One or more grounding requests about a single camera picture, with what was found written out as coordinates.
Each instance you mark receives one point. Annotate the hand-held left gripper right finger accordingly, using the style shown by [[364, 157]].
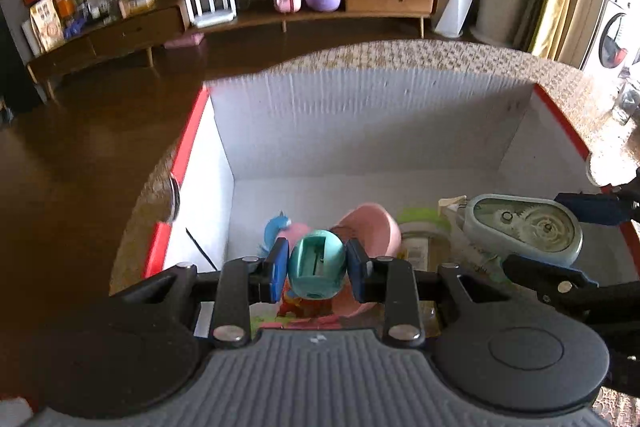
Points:
[[357, 274]]

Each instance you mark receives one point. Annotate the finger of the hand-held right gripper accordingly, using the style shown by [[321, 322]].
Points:
[[590, 208], [550, 282]]

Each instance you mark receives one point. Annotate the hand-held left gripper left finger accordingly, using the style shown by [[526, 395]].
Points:
[[279, 272]]

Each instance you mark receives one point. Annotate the teal pencil sharpener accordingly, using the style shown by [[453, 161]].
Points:
[[315, 267]]

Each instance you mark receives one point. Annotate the small pink toy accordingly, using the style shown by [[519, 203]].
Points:
[[299, 233]]

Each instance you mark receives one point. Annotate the white and blue toy figure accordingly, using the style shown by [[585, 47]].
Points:
[[277, 224]]

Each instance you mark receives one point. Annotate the pink heart-shaped bowl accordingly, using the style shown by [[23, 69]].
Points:
[[372, 227]]

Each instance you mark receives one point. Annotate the green correction tape dispenser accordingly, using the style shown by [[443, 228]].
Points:
[[525, 224]]

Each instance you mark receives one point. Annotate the clear jar with green lid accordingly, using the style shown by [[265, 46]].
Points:
[[425, 237]]

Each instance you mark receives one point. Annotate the small yellow box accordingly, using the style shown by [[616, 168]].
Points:
[[430, 317]]

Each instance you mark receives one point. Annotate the red cardboard box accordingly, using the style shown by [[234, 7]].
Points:
[[375, 122]]

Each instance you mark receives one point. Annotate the clear drinking glass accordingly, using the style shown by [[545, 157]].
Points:
[[627, 104]]

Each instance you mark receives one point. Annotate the white washing machine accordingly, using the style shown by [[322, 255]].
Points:
[[615, 22]]

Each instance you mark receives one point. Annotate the flat pink box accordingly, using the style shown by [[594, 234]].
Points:
[[185, 41]]

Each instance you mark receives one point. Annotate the white router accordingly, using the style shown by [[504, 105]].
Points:
[[210, 12]]

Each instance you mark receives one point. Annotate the blue toy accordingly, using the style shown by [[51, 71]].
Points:
[[76, 28]]

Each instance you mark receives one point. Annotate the printed snack box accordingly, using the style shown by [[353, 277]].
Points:
[[47, 24]]

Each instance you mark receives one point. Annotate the black cabinet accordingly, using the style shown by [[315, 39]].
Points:
[[15, 57]]

